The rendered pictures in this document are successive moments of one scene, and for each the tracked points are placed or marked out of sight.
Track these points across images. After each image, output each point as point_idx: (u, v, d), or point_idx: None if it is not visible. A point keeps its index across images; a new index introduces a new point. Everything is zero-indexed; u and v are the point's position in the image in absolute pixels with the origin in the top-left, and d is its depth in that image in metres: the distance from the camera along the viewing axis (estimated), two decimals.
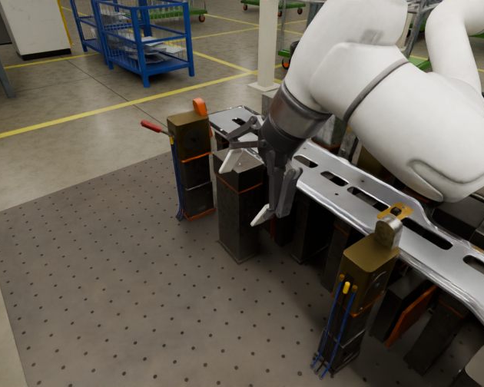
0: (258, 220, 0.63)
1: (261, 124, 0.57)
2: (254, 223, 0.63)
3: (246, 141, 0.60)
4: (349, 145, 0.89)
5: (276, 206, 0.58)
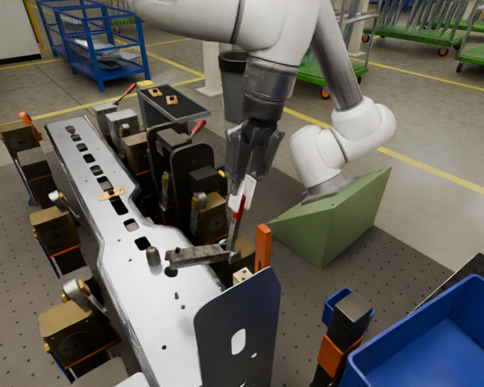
0: (250, 200, 0.68)
1: (239, 127, 0.57)
2: (250, 204, 0.68)
3: (246, 154, 0.60)
4: (123, 147, 1.21)
5: (258, 173, 0.66)
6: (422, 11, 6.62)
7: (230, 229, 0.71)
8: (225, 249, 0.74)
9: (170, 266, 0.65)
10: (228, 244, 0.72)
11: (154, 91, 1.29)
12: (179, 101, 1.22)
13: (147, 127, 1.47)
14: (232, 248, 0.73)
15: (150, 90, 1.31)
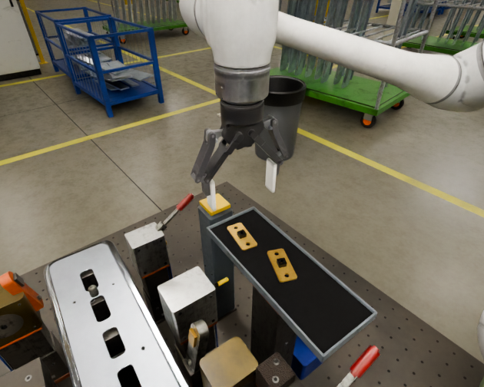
0: (273, 183, 0.68)
1: (220, 130, 0.56)
2: (274, 186, 0.68)
3: (221, 156, 0.58)
4: (193, 357, 0.65)
5: (278, 156, 0.65)
6: (457, 21, 6.06)
7: None
8: None
9: None
10: None
11: (242, 236, 0.72)
12: (296, 269, 0.66)
13: (213, 264, 0.91)
14: None
15: (233, 231, 0.74)
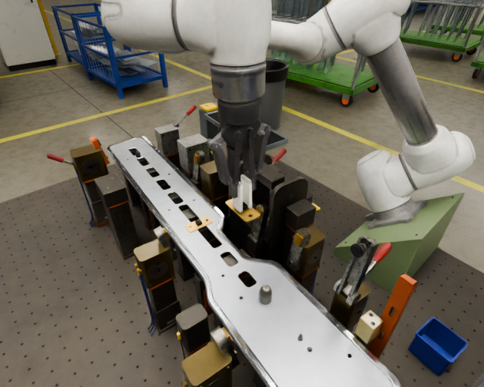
0: (250, 198, 0.68)
1: (219, 136, 0.56)
2: (251, 202, 0.68)
3: (234, 159, 0.60)
4: (196, 173, 1.22)
5: (252, 172, 0.65)
6: (435, 17, 6.63)
7: None
8: (343, 288, 0.75)
9: (363, 246, 0.67)
10: None
11: (243, 209, 0.68)
12: None
13: None
14: None
15: (233, 205, 0.70)
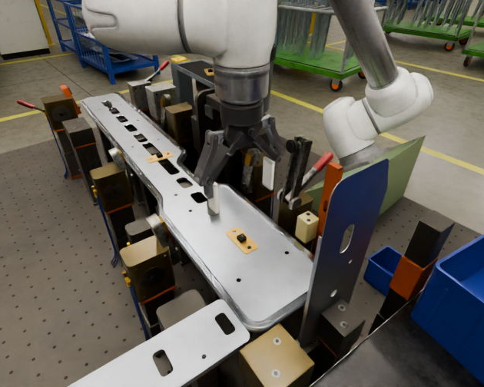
0: (271, 180, 0.69)
1: (221, 132, 0.55)
2: (273, 184, 0.69)
3: (223, 157, 0.57)
4: (163, 117, 1.25)
5: (275, 153, 0.66)
6: (428, 7, 6.66)
7: (304, 178, 0.77)
8: (285, 195, 0.78)
9: (297, 143, 0.69)
10: None
11: (242, 240, 0.74)
12: None
13: (180, 103, 1.51)
14: None
15: (232, 236, 0.75)
